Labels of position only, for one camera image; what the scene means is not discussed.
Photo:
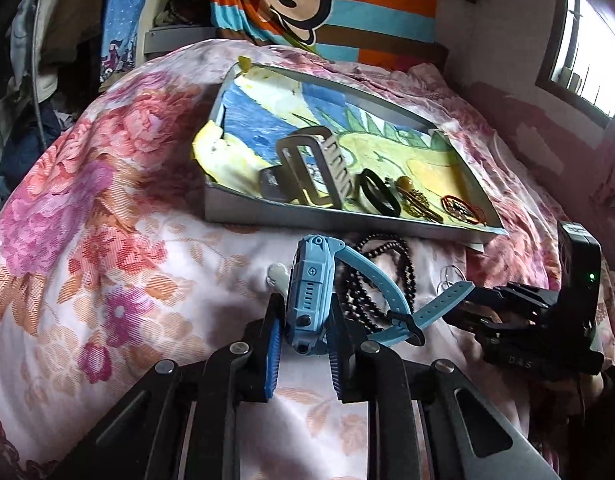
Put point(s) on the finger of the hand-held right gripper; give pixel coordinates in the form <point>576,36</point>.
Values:
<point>482,327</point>
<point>517,296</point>

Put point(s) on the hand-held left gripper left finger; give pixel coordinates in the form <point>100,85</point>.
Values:
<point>273,355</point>

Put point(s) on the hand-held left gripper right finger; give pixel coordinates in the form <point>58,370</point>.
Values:
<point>337,362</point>

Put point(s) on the blue smart watch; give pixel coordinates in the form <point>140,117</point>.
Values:
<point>307,290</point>

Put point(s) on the grey cardboard tray box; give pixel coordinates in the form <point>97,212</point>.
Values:
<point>297,215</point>

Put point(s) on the black studded hair clip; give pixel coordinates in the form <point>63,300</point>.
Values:
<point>271,184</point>

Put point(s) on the grey hair claw clip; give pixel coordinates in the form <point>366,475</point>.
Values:
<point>287,152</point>

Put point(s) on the small white object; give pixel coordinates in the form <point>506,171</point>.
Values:
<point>277,275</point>

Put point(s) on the pink floral blanket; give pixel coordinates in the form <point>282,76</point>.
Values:
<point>112,210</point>

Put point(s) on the barred window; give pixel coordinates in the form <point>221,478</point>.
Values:
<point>587,60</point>

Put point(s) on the crayon dinosaur drawing paper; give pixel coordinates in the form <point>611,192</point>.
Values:
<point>267,105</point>

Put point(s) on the striped monkey print blanket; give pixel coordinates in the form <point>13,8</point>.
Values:
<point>387,10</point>

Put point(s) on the grey board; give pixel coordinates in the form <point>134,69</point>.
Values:
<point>177,40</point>

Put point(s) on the narrow blue dotted curtain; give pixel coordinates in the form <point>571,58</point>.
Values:
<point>122,15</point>

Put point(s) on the hanging clothes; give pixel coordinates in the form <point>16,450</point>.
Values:
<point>37,60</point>

